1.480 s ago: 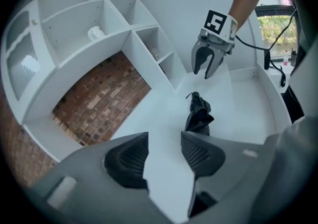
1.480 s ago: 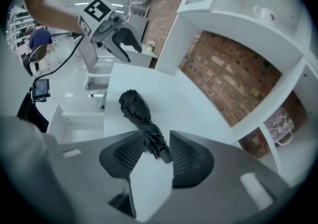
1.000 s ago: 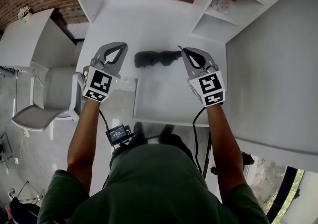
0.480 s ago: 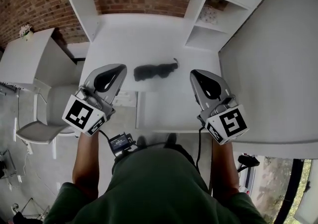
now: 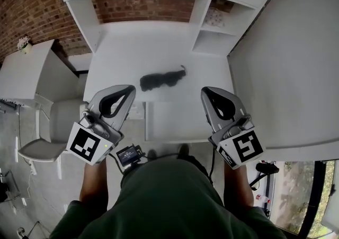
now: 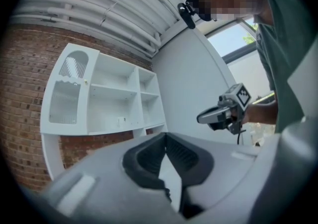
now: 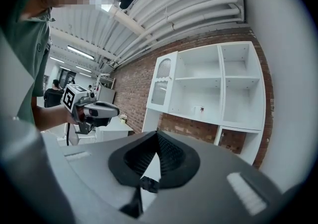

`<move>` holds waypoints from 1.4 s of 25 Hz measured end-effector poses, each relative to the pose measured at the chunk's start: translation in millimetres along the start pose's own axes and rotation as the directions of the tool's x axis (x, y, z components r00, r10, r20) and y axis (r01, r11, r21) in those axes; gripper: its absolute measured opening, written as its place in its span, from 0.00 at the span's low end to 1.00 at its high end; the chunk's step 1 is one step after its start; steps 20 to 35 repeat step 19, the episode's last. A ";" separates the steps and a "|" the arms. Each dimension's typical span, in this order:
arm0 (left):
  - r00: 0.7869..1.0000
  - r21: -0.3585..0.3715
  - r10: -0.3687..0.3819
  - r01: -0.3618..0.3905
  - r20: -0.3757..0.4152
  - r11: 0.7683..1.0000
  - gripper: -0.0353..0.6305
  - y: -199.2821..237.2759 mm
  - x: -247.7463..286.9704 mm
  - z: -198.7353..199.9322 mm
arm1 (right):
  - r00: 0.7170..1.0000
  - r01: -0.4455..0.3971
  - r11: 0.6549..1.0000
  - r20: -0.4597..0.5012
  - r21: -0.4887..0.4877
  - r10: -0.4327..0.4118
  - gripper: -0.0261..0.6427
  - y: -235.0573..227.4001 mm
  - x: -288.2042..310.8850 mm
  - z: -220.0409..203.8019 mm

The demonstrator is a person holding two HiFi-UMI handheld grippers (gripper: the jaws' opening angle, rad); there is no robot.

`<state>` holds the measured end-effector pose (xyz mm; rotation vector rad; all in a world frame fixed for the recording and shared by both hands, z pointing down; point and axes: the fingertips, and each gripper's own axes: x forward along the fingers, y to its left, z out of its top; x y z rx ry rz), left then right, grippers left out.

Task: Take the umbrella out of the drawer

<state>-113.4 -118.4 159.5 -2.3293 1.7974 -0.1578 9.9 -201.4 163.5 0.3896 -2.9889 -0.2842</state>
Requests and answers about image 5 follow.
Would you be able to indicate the person's right shoe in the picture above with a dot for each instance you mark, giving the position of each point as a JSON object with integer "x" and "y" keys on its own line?
{"x": 183, "y": 151}

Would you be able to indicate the grey white chair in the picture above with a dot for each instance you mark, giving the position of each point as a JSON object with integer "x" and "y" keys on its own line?
{"x": 63, "y": 118}

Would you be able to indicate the person's left forearm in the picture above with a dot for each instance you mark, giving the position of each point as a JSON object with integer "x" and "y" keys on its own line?
{"x": 92, "y": 185}

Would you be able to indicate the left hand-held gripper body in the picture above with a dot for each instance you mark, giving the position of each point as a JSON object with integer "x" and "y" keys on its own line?
{"x": 83, "y": 145}

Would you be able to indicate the black screen device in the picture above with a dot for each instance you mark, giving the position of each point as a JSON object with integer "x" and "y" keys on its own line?
{"x": 128, "y": 156}

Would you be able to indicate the person's shoe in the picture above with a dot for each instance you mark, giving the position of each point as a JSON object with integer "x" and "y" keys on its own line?
{"x": 183, "y": 151}
{"x": 151, "y": 154}

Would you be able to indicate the black window frame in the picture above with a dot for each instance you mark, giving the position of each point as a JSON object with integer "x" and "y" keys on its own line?
{"x": 316, "y": 187}

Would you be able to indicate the clear plastic bottle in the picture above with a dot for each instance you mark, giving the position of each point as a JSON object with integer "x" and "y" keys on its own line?
{"x": 262, "y": 198}

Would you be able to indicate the white shelf unit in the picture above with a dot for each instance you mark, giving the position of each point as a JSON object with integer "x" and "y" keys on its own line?
{"x": 87, "y": 18}

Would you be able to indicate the black stand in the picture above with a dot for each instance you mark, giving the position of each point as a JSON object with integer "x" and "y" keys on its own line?
{"x": 267, "y": 167}

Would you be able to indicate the person's left shoe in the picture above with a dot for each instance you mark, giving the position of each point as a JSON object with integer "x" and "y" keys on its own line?
{"x": 151, "y": 154}

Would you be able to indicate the black umbrella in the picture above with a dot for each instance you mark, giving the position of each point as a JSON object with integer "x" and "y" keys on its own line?
{"x": 155, "y": 80}

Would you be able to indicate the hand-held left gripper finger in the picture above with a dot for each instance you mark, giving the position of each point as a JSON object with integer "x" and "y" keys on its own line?
{"x": 126, "y": 110}
{"x": 106, "y": 93}

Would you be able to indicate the person's right forearm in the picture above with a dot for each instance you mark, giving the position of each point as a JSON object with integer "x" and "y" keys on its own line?
{"x": 238, "y": 187}

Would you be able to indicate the patterned white cushion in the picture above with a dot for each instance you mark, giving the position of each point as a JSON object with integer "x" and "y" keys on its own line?
{"x": 214, "y": 17}

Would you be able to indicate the person's green shirt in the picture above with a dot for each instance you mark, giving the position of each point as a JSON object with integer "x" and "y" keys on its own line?
{"x": 169, "y": 203}

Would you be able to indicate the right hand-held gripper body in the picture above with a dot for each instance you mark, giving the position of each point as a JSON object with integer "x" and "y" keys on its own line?
{"x": 246, "y": 146}

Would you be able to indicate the potted pink flowers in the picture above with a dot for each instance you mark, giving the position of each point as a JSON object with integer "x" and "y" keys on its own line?
{"x": 24, "y": 44}

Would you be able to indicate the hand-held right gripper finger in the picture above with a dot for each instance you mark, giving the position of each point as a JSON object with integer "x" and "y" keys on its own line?
{"x": 234, "y": 98}
{"x": 209, "y": 112}

